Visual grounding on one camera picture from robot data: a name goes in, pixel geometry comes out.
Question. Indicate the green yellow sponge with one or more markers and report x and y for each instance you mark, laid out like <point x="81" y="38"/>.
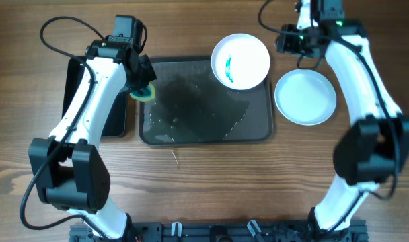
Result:
<point x="145" y="94"/>

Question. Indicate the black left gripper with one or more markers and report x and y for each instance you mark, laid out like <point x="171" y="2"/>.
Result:
<point x="147" y="73"/>

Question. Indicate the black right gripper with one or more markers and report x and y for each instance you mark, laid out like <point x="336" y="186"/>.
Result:
<point x="283" y="44"/>

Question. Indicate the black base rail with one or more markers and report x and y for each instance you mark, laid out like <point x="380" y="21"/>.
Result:
<point x="290" y="231"/>

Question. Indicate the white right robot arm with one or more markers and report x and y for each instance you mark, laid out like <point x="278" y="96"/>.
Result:
<point x="376" y="146"/>

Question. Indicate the black water tray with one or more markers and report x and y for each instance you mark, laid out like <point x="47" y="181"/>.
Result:
<point x="115" y="126"/>

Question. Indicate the grey serving tray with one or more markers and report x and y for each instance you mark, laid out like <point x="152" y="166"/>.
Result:
<point x="192" y="107"/>

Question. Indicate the white plate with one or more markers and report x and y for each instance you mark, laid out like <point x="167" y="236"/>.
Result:
<point x="240" y="61"/>
<point x="305" y="97"/>

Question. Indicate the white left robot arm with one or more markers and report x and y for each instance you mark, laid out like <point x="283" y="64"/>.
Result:
<point x="68" y="172"/>

